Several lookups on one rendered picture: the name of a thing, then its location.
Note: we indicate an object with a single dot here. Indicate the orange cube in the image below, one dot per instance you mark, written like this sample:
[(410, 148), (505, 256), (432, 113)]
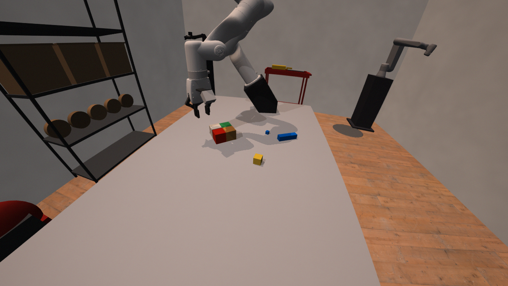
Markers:
[(230, 133)]

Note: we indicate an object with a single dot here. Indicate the red wooden cube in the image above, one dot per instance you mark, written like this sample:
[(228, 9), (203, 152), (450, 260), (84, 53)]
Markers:
[(219, 135)]

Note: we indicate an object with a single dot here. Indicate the light wooden cube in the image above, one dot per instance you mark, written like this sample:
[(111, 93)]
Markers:
[(214, 126)]

